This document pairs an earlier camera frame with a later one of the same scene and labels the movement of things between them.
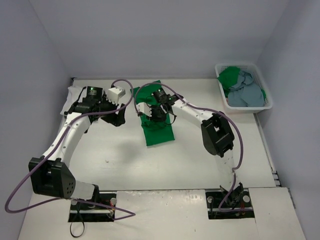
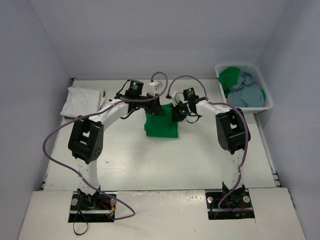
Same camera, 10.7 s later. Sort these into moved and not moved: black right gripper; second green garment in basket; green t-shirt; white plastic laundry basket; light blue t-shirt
Moved: black right gripper; green t-shirt
Not moved: second green garment in basket; light blue t-shirt; white plastic laundry basket
